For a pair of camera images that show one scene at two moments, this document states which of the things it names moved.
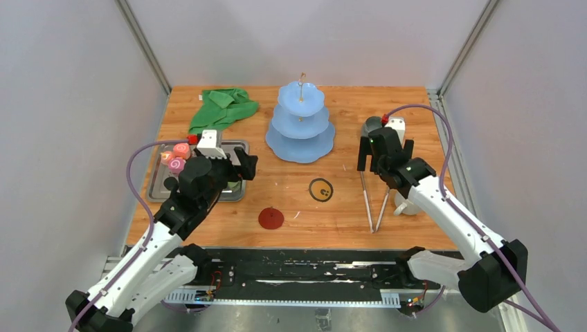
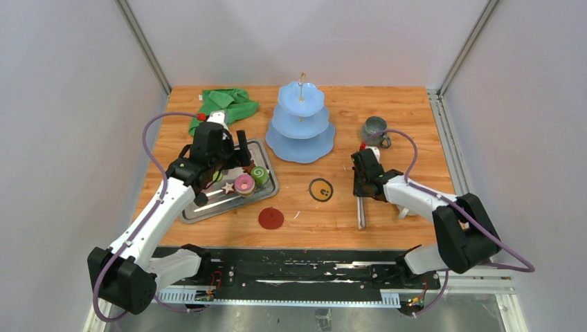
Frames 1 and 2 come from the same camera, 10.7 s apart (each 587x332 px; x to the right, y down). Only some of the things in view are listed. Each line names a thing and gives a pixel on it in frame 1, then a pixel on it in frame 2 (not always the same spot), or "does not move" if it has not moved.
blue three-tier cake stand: x=300 y=131 does not move
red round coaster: x=271 y=218 does not move
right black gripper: x=365 y=149 → x=357 y=191
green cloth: x=219 y=106 does not move
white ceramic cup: x=404 y=206 does not move
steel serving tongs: x=382 y=208 → x=360 y=212
